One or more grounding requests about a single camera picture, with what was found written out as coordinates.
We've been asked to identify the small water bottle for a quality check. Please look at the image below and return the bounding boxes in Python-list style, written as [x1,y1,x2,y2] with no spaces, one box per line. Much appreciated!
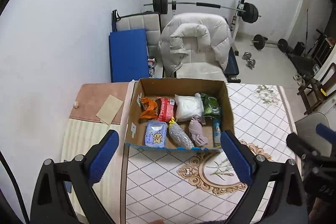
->
[212,118,222,148]

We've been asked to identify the red snack packet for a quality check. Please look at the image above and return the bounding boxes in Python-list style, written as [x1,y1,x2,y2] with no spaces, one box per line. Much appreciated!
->
[157,97,176,123]

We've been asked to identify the white powder bag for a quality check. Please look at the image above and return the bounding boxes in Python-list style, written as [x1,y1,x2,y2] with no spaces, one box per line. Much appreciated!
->
[174,94,205,122]

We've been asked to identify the orange snack packet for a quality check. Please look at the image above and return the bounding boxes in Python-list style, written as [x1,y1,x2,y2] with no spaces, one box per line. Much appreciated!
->
[139,97,159,119]

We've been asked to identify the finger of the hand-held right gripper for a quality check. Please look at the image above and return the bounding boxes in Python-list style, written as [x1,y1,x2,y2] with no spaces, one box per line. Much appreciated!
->
[286,133,336,165]
[316,123,336,145]

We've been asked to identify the green snack packet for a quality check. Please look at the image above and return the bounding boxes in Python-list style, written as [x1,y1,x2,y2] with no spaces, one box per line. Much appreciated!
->
[201,93,221,118]

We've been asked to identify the long barbell with black plates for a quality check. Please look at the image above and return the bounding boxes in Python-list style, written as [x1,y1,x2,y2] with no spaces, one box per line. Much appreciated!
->
[143,0,261,24]

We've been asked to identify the short barbell with black plates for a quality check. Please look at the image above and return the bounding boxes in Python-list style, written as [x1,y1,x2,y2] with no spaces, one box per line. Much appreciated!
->
[251,34,289,52]

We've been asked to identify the blue tissue pack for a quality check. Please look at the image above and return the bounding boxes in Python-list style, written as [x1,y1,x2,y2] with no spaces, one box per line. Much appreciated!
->
[144,120,168,148]

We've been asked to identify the dark wooden chair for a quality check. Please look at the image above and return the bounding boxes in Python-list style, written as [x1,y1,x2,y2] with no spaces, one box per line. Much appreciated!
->
[297,63,336,115]

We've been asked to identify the cream striped mat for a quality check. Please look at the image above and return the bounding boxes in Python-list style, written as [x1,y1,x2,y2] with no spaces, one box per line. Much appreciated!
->
[60,118,127,224]

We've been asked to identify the cream padded chair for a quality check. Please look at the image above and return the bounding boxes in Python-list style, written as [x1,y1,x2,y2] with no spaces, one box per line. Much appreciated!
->
[163,61,226,81]

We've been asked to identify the black exercise machine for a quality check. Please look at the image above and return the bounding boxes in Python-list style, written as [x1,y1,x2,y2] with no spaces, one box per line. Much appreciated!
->
[302,10,336,62]

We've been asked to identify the cardboard box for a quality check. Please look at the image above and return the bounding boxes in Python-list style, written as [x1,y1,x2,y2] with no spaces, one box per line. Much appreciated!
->
[123,78,235,152]

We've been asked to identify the pink mat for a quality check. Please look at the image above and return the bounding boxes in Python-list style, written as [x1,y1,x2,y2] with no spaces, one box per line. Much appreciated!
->
[70,82,131,125]

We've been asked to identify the floral printed tablecloth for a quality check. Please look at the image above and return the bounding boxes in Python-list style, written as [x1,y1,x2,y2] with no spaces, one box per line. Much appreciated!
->
[119,81,298,224]

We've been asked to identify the black floor mat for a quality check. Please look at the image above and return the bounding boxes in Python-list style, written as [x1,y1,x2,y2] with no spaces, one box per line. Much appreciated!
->
[286,49,322,75]

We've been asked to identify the red and white small packet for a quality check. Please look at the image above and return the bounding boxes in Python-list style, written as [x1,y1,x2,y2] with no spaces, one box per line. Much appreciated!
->
[147,57,156,75]

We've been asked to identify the white puffer jacket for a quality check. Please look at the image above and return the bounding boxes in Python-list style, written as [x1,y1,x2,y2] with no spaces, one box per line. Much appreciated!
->
[158,13,233,79]

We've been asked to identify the grey plastic chair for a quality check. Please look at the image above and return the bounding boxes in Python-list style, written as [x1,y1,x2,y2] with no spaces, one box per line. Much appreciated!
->
[294,112,332,141]

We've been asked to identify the black bag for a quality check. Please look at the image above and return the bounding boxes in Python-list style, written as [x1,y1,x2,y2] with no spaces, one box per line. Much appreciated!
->
[294,42,306,55]

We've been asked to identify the black weight bench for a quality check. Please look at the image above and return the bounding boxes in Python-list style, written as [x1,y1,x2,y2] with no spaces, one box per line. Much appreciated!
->
[227,47,241,83]

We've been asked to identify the blue folded mat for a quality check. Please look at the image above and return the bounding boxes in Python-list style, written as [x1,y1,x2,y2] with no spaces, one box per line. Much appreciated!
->
[109,29,150,83]

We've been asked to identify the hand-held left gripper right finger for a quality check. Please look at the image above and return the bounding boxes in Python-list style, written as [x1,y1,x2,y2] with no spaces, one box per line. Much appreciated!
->
[220,130,309,224]

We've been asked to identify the white barbell rack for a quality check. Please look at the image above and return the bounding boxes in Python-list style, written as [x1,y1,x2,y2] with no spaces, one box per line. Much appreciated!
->
[171,0,249,56]

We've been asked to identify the purple cloth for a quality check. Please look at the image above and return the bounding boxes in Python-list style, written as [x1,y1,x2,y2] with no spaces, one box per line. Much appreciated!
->
[188,115,208,147]

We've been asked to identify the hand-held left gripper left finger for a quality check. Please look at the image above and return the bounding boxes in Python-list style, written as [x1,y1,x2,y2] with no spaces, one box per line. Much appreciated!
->
[30,130,120,224]

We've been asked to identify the beige padded panel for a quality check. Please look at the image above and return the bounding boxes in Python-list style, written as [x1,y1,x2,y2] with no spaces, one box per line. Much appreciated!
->
[112,10,161,57]

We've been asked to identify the tan paper sheet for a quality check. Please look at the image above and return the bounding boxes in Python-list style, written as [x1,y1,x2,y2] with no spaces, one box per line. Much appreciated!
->
[96,94,124,125]

